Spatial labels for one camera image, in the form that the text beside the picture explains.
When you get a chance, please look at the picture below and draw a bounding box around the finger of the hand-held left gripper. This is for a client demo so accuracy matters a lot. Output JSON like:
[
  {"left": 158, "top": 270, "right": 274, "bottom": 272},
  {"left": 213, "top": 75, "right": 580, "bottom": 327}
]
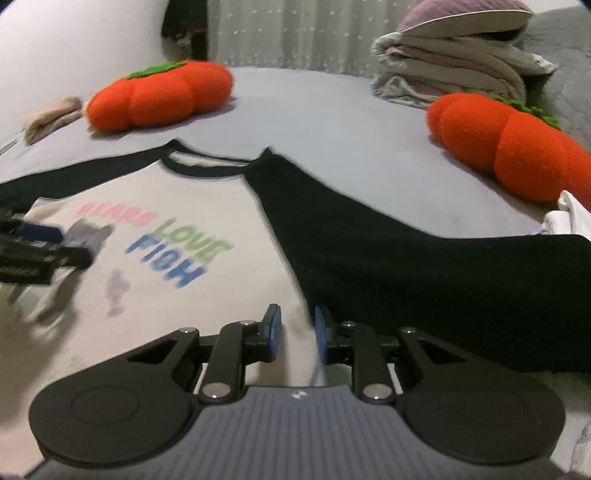
[
  {"left": 0, "top": 209, "right": 64, "bottom": 244},
  {"left": 0, "top": 234, "right": 94, "bottom": 285}
]

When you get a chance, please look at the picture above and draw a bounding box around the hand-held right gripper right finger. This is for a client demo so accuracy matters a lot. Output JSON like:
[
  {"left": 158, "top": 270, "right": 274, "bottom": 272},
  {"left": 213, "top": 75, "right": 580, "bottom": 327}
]
[{"left": 314, "top": 304, "right": 459, "bottom": 403}]

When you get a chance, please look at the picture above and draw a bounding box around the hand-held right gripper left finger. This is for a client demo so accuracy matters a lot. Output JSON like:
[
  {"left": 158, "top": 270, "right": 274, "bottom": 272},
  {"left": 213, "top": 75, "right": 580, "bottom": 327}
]
[{"left": 129, "top": 303, "right": 283, "bottom": 402}]

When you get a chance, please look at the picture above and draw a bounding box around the black and cream shirt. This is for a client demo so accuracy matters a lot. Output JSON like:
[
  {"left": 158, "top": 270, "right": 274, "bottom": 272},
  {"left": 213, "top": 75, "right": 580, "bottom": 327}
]
[{"left": 0, "top": 137, "right": 591, "bottom": 480}]

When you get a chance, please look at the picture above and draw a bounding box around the pink folded cloth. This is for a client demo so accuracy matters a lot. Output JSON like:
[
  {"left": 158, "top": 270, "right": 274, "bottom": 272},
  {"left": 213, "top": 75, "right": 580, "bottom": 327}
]
[{"left": 23, "top": 95, "right": 84, "bottom": 145}]

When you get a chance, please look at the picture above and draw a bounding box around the large orange pumpkin pillow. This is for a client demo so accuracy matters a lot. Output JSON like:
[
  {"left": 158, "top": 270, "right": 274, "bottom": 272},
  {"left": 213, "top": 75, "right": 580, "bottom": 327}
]
[{"left": 86, "top": 59, "right": 235, "bottom": 133}]

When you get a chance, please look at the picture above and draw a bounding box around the black hanging jacket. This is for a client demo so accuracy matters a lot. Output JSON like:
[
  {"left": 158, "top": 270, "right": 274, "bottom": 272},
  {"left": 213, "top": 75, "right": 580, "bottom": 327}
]
[{"left": 161, "top": 0, "right": 209, "bottom": 62}]

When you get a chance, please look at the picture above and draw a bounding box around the small orange pumpkin pillow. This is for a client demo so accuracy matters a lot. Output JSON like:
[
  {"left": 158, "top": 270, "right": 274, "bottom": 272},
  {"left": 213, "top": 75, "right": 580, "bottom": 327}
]
[{"left": 425, "top": 92, "right": 591, "bottom": 205}]

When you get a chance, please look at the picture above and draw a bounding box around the folded quilt pile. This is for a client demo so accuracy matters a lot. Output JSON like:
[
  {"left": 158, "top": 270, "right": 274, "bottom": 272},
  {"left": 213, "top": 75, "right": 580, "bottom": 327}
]
[{"left": 370, "top": 30, "right": 558, "bottom": 110}]

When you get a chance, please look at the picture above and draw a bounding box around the grey star curtain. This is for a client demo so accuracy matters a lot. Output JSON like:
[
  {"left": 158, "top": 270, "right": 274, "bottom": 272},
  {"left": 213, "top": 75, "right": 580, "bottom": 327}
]
[{"left": 207, "top": 0, "right": 417, "bottom": 78}]

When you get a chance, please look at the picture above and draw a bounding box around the purple pillow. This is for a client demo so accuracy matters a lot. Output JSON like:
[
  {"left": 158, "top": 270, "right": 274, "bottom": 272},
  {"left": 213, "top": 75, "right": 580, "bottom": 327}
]
[{"left": 397, "top": 0, "right": 535, "bottom": 38}]

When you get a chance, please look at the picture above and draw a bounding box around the grey quilted blanket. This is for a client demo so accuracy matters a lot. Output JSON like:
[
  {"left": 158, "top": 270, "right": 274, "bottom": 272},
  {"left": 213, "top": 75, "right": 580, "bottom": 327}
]
[{"left": 516, "top": 6, "right": 591, "bottom": 154}]

